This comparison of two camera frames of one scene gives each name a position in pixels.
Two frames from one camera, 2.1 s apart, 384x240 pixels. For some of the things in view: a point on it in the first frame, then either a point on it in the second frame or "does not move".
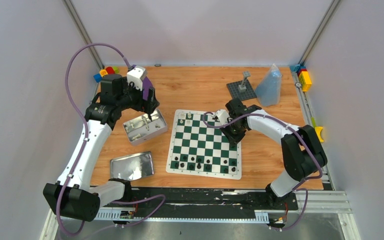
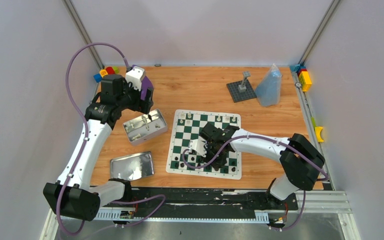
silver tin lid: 132,167 does not move
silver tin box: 142,128 does not move
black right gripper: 232,139 → 220,163
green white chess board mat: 196,149 does not move
